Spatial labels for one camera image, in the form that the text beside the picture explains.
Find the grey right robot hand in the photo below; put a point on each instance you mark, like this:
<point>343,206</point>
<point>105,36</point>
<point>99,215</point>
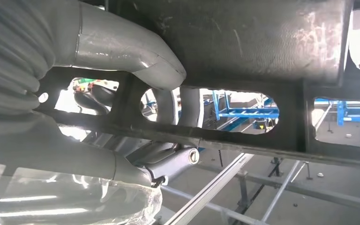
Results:
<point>43,149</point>

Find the blue metal shelf rack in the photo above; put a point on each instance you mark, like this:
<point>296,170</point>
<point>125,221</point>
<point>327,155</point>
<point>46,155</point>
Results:
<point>245,112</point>

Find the grey metal rail frame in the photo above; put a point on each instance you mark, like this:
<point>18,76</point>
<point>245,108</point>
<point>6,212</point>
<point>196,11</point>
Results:
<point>211,189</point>

